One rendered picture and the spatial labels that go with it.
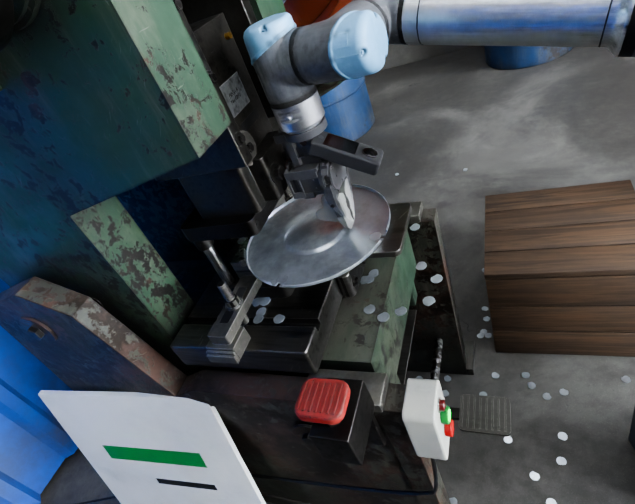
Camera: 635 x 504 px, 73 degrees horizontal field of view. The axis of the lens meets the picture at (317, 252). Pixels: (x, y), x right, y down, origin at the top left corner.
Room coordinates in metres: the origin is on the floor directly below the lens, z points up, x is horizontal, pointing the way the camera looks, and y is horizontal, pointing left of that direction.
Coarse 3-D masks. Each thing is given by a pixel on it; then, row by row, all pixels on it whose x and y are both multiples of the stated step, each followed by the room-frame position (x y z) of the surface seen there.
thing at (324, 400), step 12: (312, 384) 0.38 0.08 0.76; (324, 384) 0.37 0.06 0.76; (336, 384) 0.37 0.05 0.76; (300, 396) 0.37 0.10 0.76; (312, 396) 0.36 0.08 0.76; (324, 396) 0.36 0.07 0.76; (336, 396) 0.35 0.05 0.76; (348, 396) 0.35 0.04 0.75; (300, 408) 0.35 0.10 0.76; (312, 408) 0.35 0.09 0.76; (324, 408) 0.34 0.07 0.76; (336, 408) 0.33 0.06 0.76; (312, 420) 0.34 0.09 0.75; (324, 420) 0.33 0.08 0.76; (336, 420) 0.32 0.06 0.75
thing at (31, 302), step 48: (48, 288) 0.74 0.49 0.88; (48, 336) 0.73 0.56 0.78; (96, 336) 0.67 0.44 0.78; (96, 384) 0.76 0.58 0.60; (144, 384) 0.67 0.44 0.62; (192, 384) 0.62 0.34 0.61; (240, 384) 0.56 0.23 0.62; (288, 384) 0.52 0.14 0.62; (384, 384) 0.42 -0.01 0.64; (240, 432) 0.59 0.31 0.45; (288, 432) 0.52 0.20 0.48; (384, 432) 0.41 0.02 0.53; (336, 480) 0.50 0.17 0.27; (384, 480) 0.44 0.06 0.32; (432, 480) 0.38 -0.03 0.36
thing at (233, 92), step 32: (224, 32) 0.76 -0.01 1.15; (224, 64) 0.73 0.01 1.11; (224, 96) 0.69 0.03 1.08; (256, 96) 0.77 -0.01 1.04; (256, 128) 0.73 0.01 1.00; (256, 160) 0.66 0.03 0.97; (288, 160) 0.72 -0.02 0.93; (192, 192) 0.71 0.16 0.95; (224, 192) 0.68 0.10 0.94; (256, 192) 0.66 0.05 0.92
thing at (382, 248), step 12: (396, 204) 0.67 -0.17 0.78; (408, 204) 0.65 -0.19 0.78; (396, 216) 0.63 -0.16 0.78; (408, 216) 0.62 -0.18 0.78; (396, 228) 0.60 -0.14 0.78; (384, 240) 0.58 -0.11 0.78; (396, 240) 0.57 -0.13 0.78; (384, 252) 0.56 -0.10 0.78; (396, 252) 0.55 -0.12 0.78; (360, 264) 0.68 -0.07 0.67; (348, 276) 0.63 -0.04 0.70; (360, 276) 0.66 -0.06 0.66; (348, 288) 0.63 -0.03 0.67
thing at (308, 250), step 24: (360, 192) 0.75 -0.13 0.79; (288, 216) 0.78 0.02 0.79; (312, 216) 0.73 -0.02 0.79; (360, 216) 0.67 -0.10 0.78; (384, 216) 0.64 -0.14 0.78; (264, 240) 0.74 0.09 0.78; (288, 240) 0.69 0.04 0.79; (312, 240) 0.66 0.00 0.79; (336, 240) 0.63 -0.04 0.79; (360, 240) 0.61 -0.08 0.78; (264, 264) 0.66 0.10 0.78; (288, 264) 0.63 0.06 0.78; (312, 264) 0.60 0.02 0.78; (336, 264) 0.58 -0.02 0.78
